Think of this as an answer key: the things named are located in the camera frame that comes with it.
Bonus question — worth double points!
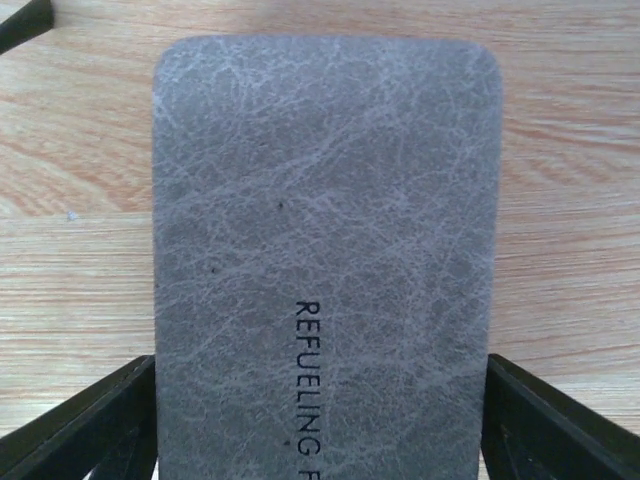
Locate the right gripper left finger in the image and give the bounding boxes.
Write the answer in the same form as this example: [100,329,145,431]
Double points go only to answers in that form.
[1,355,156,479]

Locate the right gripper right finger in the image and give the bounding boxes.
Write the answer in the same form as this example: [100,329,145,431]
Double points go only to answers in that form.
[482,354,639,479]

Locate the grey glasses case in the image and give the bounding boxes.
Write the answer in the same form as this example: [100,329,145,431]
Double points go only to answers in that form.
[152,35,503,479]

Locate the dark aviator sunglasses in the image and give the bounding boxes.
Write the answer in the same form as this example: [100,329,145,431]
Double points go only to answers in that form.
[0,0,55,55]

